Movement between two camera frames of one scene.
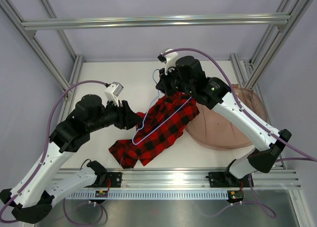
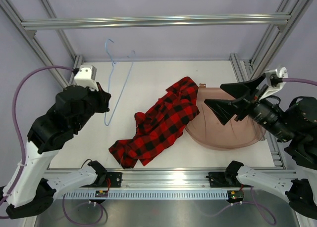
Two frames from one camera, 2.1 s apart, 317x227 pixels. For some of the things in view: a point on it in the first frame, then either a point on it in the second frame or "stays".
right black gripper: x=163 y=84 -> x=223 y=109
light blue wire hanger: x=148 y=111 -> x=133 y=51
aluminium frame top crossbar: x=245 y=19 stays
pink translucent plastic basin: x=211 y=130 stays
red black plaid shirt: x=157 y=129 stays
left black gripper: x=132 y=118 -> x=101 y=95
